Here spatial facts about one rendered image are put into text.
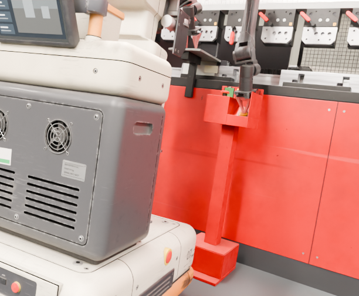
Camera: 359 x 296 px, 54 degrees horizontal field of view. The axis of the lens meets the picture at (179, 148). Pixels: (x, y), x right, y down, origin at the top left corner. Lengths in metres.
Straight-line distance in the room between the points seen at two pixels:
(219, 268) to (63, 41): 1.10
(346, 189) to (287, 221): 0.29
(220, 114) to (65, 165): 0.83
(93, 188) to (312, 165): 1.10
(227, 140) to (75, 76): 0.87
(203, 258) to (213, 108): 0.65
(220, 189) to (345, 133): 0.59
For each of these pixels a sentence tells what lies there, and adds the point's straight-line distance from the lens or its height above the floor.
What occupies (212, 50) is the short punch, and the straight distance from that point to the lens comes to 2.04.
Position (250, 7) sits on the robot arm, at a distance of 1.67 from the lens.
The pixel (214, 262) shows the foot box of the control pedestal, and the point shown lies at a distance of 1.60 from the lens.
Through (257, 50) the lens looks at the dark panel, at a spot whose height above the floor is 1.17.
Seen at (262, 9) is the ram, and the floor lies 1.26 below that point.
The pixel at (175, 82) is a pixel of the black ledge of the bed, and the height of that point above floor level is 0.84.
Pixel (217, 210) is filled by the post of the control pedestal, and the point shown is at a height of 0.28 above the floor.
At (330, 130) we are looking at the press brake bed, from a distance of 1.68.
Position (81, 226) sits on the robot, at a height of 0.38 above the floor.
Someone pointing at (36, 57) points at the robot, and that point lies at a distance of 0.98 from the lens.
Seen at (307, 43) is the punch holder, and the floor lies 1.10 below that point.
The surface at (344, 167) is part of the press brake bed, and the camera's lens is 1.68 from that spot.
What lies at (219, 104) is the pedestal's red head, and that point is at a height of 0.74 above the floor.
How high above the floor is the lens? 0.66
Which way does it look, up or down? 5 degrees down
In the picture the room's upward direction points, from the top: 8 degrees clockwise
